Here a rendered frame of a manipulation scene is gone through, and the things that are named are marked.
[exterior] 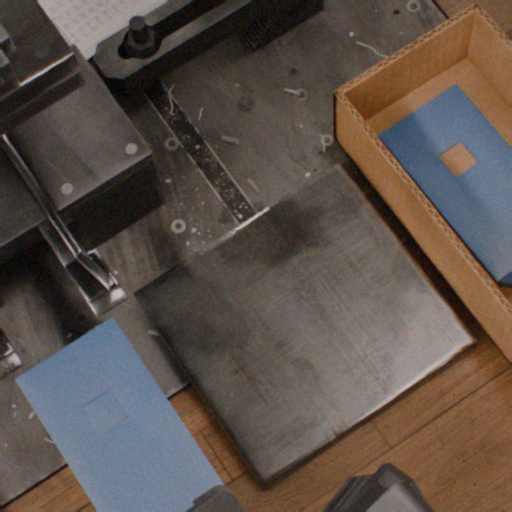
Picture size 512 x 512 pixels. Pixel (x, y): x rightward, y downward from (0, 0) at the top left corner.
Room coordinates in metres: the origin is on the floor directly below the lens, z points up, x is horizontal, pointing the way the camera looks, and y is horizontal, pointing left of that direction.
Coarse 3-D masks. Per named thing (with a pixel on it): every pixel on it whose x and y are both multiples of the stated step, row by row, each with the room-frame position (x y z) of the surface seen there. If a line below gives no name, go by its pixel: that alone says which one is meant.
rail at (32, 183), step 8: (8, 144) 0.40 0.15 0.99; (8, 152) 0.39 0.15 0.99; (16, 152) 0.39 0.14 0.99; (16, 160) 0.39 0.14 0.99; (24, 168) 0.38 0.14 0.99; (24, 176) 0.37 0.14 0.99; (32, 176) 0.37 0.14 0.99; (32, 184) 0.37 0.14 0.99; (32, 192) 0.36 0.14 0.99; (40, 192) 0.36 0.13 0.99; (40, 200) 0.35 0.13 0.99; (48, 200) 0.35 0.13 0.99; (48, 208) 0.35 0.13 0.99; (48, 216) 0.34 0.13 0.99; (56, 216) 0.34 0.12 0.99; (56, 224) 0.34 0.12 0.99; (64, 224) 0.34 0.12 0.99; (64, 232) 0.33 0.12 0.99; (64, 240) 0.32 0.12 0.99; (72, 240) 0.32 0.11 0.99; (72, 248) 0.32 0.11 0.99; (80, 248) 0.32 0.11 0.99
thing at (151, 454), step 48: (96, 336) 0.26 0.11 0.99; (48, 384) 0.23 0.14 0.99; (96, 384) 0.23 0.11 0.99; (144, 384) 0.22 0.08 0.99; (48, 432) 0.20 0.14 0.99; (96, 432) 0.20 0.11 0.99; (144, 432) 0.19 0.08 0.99; (96, 480) 0.17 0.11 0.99; (144, 480) 0.16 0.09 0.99; (192, 480) 0.16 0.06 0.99
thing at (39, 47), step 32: (0, 0) 0.41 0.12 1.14; (32, 0) 0.40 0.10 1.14; (0, 32) 0.38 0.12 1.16; (32, 32) 0.38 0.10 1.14; (0, 64) 0.34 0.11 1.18; (32, 64) 0.36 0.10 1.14; (64, 64) 0.36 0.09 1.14; (0, 96) 0.34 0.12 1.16; (32, 96) 0.35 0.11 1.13; (64, 96) 0.36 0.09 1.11; (0, 128) 0.34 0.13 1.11
